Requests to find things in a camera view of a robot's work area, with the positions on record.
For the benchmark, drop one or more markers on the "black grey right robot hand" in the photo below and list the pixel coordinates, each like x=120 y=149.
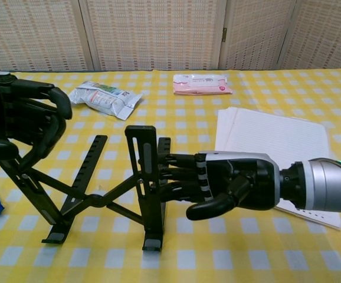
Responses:
x=247 y=182

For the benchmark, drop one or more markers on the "black folding laptop stand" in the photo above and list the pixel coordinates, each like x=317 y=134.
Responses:
x=97 y=201

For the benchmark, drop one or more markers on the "stack of lined paper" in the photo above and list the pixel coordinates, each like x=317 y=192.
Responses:
x=276 y=132

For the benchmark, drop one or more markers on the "yellow white checkered tablecloth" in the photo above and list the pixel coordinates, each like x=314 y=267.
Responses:
x=188 y=259

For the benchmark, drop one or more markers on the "white printed snack packet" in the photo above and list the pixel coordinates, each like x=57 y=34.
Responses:
x=105 y=100

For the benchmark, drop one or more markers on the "pink wet wipes pack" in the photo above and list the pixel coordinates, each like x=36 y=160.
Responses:
x=200 y=84

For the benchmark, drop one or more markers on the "beige woven folding screen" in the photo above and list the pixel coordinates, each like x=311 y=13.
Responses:
x=158 y=35

